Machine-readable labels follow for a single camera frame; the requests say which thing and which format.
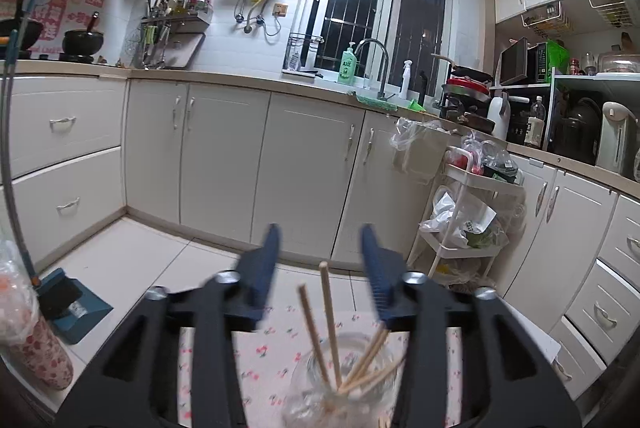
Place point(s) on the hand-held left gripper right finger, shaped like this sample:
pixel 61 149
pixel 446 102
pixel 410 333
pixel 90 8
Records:
pixel 375 268

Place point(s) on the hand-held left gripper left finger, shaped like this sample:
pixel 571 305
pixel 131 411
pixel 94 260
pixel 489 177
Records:
pixel 267 258

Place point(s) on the bundle of wooden chopsticks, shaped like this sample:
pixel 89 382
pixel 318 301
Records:
pixel 329 308

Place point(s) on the clear glass jar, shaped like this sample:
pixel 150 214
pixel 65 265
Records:
pixel 305 388

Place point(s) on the hanging kitchen utensils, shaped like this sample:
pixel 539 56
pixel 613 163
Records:
pixel 150 43

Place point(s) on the crumpled plastic bag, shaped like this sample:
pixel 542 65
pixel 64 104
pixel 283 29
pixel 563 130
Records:
pixel 462 273

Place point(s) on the white utility cart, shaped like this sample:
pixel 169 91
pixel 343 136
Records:
pixel 462 253

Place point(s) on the white plastic bag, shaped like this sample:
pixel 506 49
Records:
pixel 450 218

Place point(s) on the white base cabinets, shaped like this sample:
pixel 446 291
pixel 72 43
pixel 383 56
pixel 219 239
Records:
pixel 300 168

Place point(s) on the hanging bin with plastic bag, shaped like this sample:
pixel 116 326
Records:
pixel 425 153

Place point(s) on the red pink container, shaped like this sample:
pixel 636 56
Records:
pixel 460 160

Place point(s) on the green dish cloth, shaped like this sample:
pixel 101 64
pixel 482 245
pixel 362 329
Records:
pixel 375 102

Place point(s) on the beige kitchen countertop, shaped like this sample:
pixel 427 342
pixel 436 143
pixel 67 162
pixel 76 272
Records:
pixel 225 80

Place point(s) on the small white stool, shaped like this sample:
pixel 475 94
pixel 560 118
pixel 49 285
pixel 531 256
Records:
pixel 542 343

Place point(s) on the white spray bottle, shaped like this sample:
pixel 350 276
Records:
pixel 405 83

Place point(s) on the white thermos jug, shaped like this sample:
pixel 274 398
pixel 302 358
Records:
pixel 497 118

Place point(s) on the steel sink faucet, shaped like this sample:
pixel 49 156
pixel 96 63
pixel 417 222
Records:
pixel 384 73

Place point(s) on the teal dustpan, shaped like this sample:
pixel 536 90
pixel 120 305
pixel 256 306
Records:
pixel 75 313

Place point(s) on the green dish soap bottle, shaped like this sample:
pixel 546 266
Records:
pixel 347 68

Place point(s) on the red pot lid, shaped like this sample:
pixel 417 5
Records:
pixel 467 86

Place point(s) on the clear bottle white label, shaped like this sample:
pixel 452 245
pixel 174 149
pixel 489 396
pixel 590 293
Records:
pixel 534 128

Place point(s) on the black frying pan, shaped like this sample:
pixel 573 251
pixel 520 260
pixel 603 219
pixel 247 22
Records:
pixel 472 72

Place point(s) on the white cutting board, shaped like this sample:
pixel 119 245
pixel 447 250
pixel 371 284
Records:
pixel 185 50

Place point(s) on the black cooker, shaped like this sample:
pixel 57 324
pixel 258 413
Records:
pixel 577 133

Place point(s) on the microwave oven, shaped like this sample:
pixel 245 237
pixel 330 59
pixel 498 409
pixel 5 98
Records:
pixel 515 63

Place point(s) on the red floral cloth bundle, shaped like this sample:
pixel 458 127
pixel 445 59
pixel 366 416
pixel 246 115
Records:
pixel 40 358

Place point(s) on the plastic bag with orange contents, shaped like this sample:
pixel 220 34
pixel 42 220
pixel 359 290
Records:
pixel 15 293

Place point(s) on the row of condiment bottles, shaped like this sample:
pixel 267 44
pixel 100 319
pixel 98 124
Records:
pixel 192 0

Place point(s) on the white electric water boiler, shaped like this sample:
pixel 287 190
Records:
pixel 615 138

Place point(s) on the white counter shelf rack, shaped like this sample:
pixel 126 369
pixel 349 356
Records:
pixel 590 79

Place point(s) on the group of pantry jars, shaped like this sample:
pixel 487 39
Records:
pixel 615 60

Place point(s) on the brown wall outlet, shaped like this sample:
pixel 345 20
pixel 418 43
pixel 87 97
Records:
pixel 280 10

